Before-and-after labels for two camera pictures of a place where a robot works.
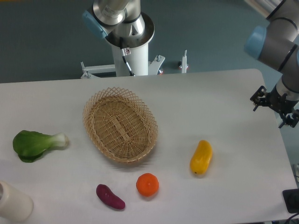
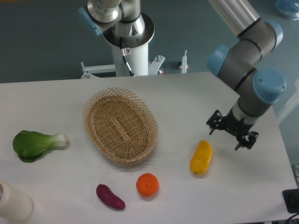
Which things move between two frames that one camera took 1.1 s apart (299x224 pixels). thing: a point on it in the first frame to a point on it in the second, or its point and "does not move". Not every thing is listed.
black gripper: [280, 104] to [238, 128]
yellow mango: [201, 159] does not move
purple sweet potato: [104, 192] does not move
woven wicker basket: [121, 124] does not move
